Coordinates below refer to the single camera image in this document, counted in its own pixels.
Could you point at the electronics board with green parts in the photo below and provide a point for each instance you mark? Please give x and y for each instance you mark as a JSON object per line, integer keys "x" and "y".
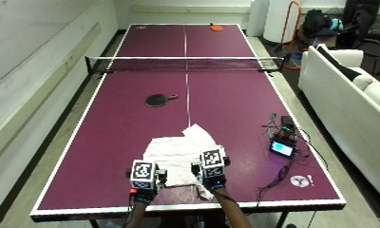
{"x": 288, "y": 132}

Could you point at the black backpack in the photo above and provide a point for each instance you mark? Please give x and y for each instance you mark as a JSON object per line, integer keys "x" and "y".
{"x": 315, "y": 20}

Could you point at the white marker cube left glove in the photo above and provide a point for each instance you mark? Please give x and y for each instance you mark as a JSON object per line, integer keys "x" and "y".
{"x": 142, "y": 173}

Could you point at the whiteboard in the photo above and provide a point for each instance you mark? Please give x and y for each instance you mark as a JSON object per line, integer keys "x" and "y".
{"x": 33, "y": 34}

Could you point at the person's right hand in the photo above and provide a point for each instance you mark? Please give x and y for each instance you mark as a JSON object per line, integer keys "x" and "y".
{"x": 214, "y": 183}

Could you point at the teal bag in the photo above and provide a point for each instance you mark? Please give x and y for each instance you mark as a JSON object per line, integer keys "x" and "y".
{"x": 335, "y": 24}

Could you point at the orange metal frame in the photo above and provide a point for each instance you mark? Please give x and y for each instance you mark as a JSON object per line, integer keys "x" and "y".
{"x": 292, "y": 31}

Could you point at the white towel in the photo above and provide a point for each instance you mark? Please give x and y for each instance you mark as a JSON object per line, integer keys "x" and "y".
{"x": 177, "y": 155}

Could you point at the white round column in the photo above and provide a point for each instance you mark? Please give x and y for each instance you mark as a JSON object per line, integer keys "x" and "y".
{"x": 278, "y": 19}

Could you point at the white sofa cushion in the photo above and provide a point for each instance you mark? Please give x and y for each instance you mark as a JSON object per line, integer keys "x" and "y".
{"x": 362, "y": 81}

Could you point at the black table tennis paddle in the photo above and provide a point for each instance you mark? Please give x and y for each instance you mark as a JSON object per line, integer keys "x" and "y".
{"x": 156, "y": 100}

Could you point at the white sofa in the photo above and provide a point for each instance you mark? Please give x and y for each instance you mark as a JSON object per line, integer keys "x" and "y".
{"x": 349, "y": 110}

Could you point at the black table tennis net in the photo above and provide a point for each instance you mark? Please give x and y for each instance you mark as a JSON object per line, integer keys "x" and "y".
{"x": 185, "y": 64}

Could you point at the small screen device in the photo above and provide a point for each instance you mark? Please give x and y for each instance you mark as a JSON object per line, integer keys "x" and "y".
{"x": 281, "y": 148}

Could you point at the black chair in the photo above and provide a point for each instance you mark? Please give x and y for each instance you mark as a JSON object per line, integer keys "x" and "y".
{"x": 366, "y": 28}

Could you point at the black sofa cushion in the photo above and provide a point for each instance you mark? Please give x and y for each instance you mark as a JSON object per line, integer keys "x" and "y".
{"x": 338, "y": 65}

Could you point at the white marker cube glove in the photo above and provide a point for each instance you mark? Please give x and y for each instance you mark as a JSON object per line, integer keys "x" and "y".
{"x": 212, "y": 161}
{"x": 142, "y": 173}

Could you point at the person's left hand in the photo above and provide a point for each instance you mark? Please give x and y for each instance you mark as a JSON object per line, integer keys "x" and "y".
{"x": 145, "y": 194}

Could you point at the orange table tennis paddle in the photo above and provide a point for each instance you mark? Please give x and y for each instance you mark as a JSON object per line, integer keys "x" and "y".
{"x": 216, "y": 28}

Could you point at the white marker cube right glove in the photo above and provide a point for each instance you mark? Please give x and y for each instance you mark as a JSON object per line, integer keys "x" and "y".
{"x": 212, "y": 161}

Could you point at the black box device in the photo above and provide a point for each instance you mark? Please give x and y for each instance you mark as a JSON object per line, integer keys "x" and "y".
{"x": 288, "y": 120}

